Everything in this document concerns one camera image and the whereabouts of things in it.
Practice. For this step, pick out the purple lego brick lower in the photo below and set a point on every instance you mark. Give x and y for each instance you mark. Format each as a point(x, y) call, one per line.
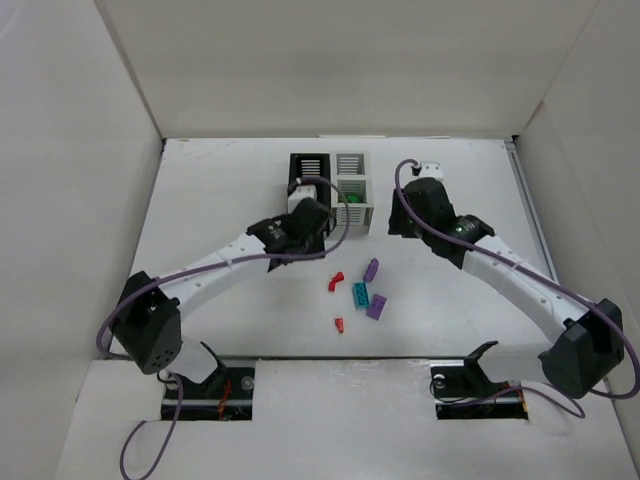
point(376, 307)

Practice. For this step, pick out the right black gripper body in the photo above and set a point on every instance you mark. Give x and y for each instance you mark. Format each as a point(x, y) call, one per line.
point(398, 220)

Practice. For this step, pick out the black slotted container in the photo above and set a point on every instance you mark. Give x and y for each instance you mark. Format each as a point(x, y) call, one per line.
point(311, 165)

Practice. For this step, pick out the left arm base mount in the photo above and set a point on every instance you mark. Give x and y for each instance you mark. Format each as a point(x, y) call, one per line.
point(200, 386)

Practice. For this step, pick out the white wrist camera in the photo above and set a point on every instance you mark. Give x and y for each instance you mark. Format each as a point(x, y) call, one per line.
point(428, 169)
point(300, 193)

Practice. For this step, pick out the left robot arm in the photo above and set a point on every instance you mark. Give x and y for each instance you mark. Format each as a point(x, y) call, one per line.
point(150, 311)

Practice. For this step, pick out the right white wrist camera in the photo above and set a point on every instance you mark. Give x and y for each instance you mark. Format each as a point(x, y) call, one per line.
point(428, 169)

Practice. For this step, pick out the red lego centre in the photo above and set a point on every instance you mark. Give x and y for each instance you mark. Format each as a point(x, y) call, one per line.
point(337, 278)

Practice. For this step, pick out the white slotted container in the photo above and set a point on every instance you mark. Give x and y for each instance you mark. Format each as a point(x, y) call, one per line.
point(354, 208)

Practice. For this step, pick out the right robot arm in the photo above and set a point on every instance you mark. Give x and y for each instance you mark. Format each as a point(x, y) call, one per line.
point(583, 340)

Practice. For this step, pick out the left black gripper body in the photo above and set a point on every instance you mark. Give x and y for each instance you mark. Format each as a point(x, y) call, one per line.
point(298, 250)

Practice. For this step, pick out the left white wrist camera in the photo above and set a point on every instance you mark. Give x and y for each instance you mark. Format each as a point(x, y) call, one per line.
point(300, 193)

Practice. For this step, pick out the teal lego plate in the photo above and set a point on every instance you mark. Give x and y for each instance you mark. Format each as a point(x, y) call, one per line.
point(360, 295)

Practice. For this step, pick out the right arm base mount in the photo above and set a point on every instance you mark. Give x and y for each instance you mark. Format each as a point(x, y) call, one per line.
point(460, 389)

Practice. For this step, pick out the purple lego rounded upper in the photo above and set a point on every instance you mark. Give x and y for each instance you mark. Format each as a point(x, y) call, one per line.
point(371, 270)

